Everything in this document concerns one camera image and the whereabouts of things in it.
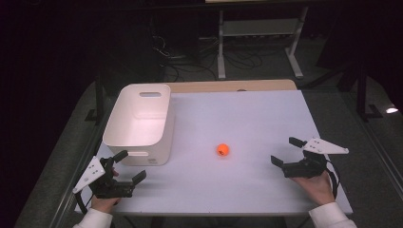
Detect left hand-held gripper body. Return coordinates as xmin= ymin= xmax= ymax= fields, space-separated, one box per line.
xmin=71 ymin=155 xmax=136 ymax=200

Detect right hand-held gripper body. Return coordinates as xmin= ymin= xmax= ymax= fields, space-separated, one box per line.
xmin=280 ymin=137 xmax=350 ymax=179

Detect white plastic bin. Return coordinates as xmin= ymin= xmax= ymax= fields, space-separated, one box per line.
xmin=102 ymin=83 xmax=176 ymax=166

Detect orange ball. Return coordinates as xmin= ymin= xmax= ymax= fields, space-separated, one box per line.
xmin=216 ymin=142 xmax=230 ymax=158

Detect person's left hand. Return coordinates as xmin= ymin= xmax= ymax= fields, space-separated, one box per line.
xmin=90 ymin=168 xmax=122 ymax=214

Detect person's right hand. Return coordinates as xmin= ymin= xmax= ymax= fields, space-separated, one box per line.
xmin=291 ymin=170 xmax=336 ymax=207

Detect white metal stand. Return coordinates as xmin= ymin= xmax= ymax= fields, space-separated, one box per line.
xmin=217 ymin=6 xmax=310 ymax=80

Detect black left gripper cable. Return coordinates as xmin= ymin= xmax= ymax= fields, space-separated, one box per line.
xmin=74 ymin=191 xmax=93 ymax=215

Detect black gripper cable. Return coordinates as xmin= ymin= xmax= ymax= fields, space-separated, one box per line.
xmin=74 ymin=191 xmax=93 ymax=215
xmin=324 ymin=160 xmax=341 ymax=200

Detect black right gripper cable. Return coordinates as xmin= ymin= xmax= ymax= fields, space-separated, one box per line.
xmin=324 ymin=160 xmax=341 ymax=200

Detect black stand post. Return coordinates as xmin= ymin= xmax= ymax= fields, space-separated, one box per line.
xmin=355 ymin=63 xmax=384 ymax=123
xmin=85 ymin=72 xmax=106 ymax=124

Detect black floor cables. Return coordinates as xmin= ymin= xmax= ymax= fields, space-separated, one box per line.
xmin=151 ymin=34 xmax=264 ymax=83

